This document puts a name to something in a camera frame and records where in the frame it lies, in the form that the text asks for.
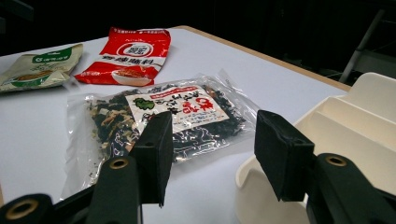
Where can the clear bag of dried seaweed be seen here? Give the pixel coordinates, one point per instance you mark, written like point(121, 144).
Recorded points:
point(190, 105)

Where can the grey metal stand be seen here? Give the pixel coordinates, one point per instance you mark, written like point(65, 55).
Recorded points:
point(362, 43)

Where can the cream plastic organizer box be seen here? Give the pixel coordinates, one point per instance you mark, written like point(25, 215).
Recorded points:
point(345, 124)

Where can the red seasoning packet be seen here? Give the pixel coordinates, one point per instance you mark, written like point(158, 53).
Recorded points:
point(130, 59)

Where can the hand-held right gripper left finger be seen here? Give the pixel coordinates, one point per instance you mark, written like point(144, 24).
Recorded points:
point(155, 146)

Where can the white table mat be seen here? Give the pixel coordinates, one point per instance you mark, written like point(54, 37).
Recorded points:
point(40, 140)

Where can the beige and green snack packet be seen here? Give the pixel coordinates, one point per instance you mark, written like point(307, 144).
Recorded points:
point(40, 70)

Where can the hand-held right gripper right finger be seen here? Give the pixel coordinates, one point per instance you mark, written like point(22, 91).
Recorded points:
point(280, 146)

